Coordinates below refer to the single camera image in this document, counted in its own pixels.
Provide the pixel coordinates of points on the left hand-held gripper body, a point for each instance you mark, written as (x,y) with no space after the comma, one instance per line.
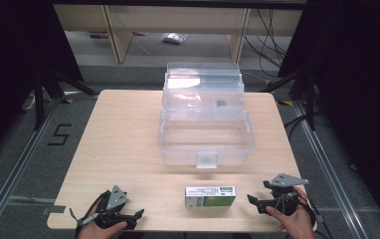
(116,198)

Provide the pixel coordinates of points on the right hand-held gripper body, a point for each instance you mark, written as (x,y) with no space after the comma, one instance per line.
(285,181)

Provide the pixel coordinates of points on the green and white carton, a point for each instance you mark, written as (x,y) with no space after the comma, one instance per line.
(210,196)

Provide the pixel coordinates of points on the clear plastic storage box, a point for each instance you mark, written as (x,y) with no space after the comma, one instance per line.
(206,132)

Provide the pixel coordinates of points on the person's right hand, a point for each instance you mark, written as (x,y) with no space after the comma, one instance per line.
(295,224)

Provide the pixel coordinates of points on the person's left hand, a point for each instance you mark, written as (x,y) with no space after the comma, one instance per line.
(93,230)

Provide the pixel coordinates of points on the black metal stand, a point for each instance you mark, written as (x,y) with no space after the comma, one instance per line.
(309,96)
(40,96)

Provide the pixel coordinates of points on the black curtain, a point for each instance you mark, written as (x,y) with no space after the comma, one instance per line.
(15,66)
(357,99)

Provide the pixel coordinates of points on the pink flat object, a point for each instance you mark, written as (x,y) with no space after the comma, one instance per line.
(98,35)

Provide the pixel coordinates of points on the crumpled clear plastic bag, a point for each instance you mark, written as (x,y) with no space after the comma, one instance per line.
(174,38)

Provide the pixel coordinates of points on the aluminium floor rail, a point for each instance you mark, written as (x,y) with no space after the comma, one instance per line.
(330,169)
(15,166)

